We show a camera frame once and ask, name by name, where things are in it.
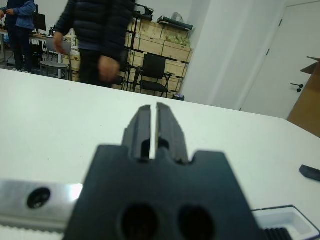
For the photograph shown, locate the brown cardboard box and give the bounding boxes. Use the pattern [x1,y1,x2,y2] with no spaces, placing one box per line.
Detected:
[287,56,320,139]

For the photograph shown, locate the black visitor chair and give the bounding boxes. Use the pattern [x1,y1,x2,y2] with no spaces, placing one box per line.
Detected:
[133,53,176,98]
[112,48,135,91]

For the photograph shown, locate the white door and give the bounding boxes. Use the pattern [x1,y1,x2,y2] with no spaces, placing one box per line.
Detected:
[241,4,320,120]

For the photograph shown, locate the person in black puffer jacket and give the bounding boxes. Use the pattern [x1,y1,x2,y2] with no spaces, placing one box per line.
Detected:
[53,0,137,88]

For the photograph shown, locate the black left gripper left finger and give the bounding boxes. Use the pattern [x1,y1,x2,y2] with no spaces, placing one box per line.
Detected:
[122,104,152,163]

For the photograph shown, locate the black flat case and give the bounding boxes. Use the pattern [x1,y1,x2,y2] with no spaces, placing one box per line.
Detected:
[156,15,195,32]

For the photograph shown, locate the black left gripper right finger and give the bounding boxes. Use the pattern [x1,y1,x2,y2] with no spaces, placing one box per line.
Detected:
[155,101,189,166]

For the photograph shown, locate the grey plastic chair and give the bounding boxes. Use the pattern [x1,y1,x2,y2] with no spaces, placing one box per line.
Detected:
[39,41,73,81]

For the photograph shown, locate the bare hand of jacketed person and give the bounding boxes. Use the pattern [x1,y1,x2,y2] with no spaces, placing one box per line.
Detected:
[53,31,69,55]
[98,54,120,83]

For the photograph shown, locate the wood top desk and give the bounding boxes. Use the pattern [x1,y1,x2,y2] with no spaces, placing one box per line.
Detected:
[0,27,65,66]

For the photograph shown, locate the stack of plywood crates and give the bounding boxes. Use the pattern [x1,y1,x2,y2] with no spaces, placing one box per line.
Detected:
[124,15,194,99]

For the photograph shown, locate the white sneakers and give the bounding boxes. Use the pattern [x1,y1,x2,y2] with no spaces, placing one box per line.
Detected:
[0,0,37,74]

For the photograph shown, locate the black box base white insert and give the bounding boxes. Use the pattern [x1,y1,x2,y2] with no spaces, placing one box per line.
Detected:
[251,204,320,240]

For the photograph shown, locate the black slim camera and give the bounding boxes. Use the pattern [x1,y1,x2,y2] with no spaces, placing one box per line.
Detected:
[299,164,320,181]

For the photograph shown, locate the black computer monitor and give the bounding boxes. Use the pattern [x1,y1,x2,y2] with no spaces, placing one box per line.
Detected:
[33,12,48,33]

